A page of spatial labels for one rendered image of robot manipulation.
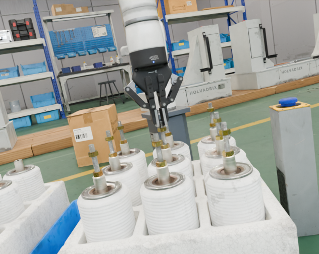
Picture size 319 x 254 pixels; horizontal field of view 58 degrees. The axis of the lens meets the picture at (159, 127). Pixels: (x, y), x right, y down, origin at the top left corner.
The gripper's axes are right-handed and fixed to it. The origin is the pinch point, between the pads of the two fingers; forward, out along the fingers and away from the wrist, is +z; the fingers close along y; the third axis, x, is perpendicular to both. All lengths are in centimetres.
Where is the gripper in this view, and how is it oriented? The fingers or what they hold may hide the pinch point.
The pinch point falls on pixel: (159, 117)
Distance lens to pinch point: 62.1
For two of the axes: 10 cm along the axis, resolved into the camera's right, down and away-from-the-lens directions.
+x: -2.5, -1.3, 9.6
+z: 1.8, 9.7, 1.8
